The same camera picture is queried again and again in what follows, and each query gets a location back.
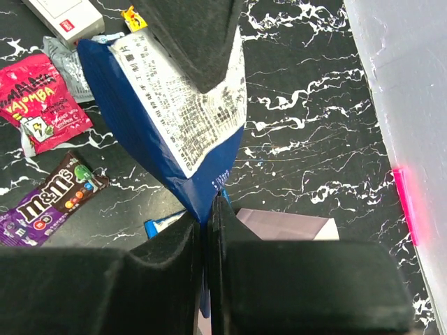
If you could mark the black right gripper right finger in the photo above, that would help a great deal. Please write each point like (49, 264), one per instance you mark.
(300, 287)

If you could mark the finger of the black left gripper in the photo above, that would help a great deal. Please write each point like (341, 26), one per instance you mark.
(197, 34)

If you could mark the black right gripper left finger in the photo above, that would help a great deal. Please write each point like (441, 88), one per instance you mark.
(151, 289)

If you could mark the lilac paper bag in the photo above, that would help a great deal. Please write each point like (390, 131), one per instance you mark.
(271, 225)

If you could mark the blue burts chips bag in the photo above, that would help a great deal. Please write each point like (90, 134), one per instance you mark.
(186, 139)

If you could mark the yellow m&m's bag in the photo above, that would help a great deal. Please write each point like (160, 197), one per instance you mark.
(133, 19)

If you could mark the blue oreo snack pack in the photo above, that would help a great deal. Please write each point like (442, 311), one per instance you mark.
(153, 227)

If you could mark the white cardboard box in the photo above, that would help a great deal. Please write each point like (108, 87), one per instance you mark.
(68, 20)

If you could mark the grey snack packet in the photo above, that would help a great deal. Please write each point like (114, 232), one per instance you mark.
(67, 62)

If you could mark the red himalaya snack packet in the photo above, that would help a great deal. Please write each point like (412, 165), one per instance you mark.
(36, 100)

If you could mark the pink tape marker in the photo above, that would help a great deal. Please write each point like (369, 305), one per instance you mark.
(404, 192)

